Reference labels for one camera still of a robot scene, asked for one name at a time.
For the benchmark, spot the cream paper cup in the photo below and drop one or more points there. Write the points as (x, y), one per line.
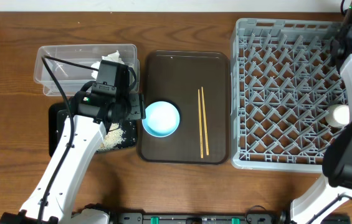
(338, 116)

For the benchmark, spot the grey dishwasher rack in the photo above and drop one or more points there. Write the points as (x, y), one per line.
(282, 85)

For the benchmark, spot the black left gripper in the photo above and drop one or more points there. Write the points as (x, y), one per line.
(137, 103)

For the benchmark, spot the clear plastic waste bin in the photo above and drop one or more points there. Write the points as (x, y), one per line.
(72, 78)

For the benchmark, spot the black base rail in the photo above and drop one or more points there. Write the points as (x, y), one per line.
(139, 218)

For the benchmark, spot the white tissue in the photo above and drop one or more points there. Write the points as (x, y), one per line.
(108, 60)

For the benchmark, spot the wooden chopstick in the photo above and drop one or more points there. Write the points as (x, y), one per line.
(205, 120)
(200, 124)

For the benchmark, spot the brown serving tray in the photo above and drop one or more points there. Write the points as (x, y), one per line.
(175, 77)

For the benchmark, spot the rice grains pile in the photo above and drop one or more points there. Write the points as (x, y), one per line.
(113, 138)

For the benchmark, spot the light blue bowl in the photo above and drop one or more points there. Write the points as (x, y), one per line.
(162, 119)

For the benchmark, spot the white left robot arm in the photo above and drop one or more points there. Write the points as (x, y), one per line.
(53, 199)

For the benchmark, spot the black plastic tray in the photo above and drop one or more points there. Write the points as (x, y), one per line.
(58, 114)

